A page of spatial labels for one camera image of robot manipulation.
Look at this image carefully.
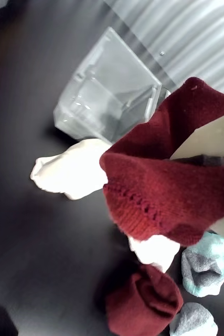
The teal and grey sock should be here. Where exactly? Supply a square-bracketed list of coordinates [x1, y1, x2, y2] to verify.
[181, 230, 224, 298]
[169, 301, 219, 336]

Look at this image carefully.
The white sock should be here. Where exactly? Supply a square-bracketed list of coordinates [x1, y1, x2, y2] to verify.
[127, 234, 181, 274]
[30, 138, 112, 201]

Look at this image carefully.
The grey plastic bin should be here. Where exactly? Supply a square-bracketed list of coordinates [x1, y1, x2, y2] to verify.
[53, 26, 162, 144]

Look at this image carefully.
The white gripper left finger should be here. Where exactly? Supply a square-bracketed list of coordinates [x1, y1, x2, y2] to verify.
[169, 109, 224, 161]

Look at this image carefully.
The dark red sock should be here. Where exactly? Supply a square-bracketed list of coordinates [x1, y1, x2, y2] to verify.
[100, 77, 224, 246]
[105, 264, 184, 336]

